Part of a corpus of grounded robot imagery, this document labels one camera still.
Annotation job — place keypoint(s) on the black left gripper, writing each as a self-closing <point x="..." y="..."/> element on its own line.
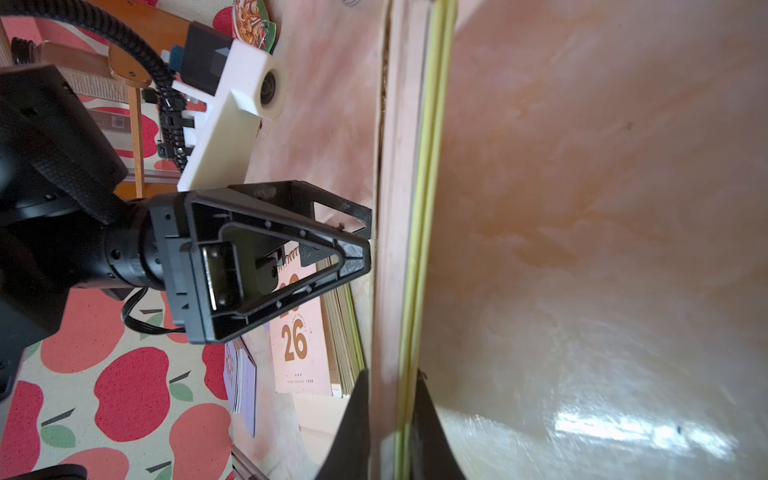
<point x="232" y="259"/>

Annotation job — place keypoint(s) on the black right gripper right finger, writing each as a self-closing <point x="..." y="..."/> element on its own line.
<point x="431" y="457"/>

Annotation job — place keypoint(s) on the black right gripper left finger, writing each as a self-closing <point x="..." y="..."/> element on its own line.
<point x="348" y="457"/>

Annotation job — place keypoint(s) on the pink calendar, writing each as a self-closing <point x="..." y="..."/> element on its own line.
<point x="408" y="26"/>
<point x="316" y="347"/>

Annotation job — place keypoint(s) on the green calendar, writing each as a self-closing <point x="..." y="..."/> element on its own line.
<point x="435" y="82"/>

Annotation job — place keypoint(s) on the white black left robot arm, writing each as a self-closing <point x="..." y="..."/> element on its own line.
<point x="58" y="179"/>

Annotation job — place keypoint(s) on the purple calendar left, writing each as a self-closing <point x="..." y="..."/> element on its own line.
<point x="240" y="379"/>

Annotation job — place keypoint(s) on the green orange snack packet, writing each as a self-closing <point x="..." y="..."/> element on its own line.
<point x="252" y="24"/>

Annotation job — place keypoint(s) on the wooden three-tier shelf rack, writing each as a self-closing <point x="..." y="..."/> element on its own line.
<point x="138" y="33"/>

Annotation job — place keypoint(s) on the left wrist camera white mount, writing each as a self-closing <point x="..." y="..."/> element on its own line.
<point x="228" y="88"/>

